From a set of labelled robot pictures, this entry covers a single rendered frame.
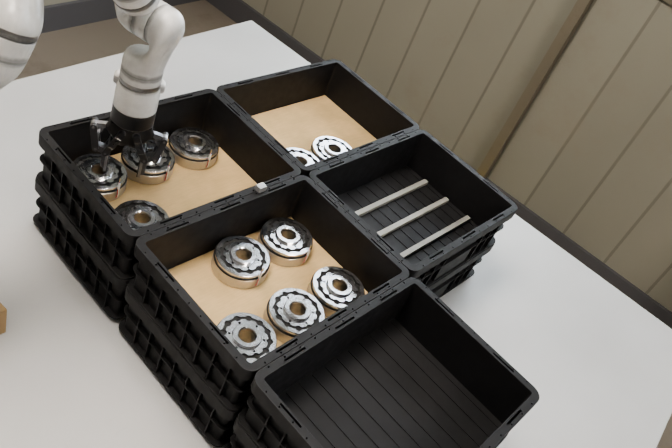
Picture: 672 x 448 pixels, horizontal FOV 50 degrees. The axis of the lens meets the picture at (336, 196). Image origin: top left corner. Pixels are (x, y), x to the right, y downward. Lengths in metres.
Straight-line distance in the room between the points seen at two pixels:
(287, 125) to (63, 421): 0.83
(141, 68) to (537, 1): 2.00
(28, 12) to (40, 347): 0.59
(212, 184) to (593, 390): 0.93
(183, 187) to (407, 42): 1.96
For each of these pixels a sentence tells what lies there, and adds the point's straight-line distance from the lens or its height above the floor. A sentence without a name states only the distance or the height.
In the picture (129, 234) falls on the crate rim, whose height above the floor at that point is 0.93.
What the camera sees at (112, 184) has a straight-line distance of 1.38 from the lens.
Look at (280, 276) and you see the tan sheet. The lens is 1.34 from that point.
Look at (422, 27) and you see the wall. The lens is 3.19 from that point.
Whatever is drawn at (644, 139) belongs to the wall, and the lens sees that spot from 2.93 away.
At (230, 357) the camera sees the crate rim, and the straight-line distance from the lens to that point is 1.08.
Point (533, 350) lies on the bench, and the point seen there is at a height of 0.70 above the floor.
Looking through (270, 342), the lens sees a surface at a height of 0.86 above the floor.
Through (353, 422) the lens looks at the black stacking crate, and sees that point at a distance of 1.20.
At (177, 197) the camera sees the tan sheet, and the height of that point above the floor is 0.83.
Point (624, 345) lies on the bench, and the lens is 1.87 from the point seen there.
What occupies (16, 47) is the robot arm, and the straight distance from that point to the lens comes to 0.99.
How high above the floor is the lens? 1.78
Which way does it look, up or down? 38 degrees down
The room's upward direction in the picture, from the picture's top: 24 degrees clockwise
